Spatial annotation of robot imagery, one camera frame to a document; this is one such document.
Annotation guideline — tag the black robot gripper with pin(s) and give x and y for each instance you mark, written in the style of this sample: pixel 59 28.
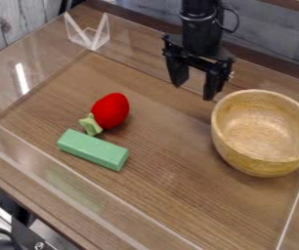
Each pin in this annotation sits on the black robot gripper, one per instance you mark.
pixel 196 48

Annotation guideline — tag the light wooden bowl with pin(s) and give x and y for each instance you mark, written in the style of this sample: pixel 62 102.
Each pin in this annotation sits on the light wooden bowl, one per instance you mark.
pixel 254 132

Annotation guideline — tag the red plush strawberry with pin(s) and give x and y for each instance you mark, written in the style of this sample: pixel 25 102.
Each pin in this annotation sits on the red plush strawberry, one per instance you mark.
pixel 108 113

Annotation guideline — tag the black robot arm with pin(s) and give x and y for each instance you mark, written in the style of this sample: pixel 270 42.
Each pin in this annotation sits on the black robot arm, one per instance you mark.
pixel 200 7

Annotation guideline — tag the green rectangular block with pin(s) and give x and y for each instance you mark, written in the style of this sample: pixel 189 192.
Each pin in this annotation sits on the green rectangular block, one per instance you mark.
pixel 93 149

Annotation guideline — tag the black metal table clamp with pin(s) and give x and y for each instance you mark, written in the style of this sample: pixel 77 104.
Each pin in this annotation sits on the black metal table clamp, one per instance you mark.
pixel 27 239

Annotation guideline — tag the clear acrylic corner bracket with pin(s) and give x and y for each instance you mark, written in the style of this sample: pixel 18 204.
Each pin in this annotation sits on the clear acrylic corner bracket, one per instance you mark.
pixel 89 38

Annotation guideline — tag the clear acrylic tray wall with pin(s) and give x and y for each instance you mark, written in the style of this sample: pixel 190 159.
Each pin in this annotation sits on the clear acrylic tray wall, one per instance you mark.
pixel 73 205

